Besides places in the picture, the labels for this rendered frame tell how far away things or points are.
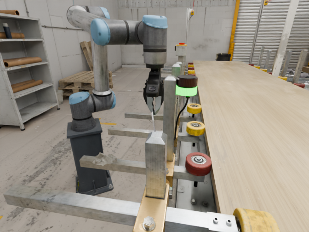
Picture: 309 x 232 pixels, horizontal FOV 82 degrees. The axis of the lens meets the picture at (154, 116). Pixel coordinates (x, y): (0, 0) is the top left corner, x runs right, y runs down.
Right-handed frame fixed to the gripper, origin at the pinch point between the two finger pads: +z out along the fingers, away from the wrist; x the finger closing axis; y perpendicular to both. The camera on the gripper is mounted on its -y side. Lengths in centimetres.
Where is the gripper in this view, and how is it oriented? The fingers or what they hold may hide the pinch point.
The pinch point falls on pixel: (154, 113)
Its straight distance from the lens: 76.8
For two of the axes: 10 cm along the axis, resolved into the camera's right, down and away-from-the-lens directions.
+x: -9.8, -0.7, 1.6
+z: 0.0, 9.2, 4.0
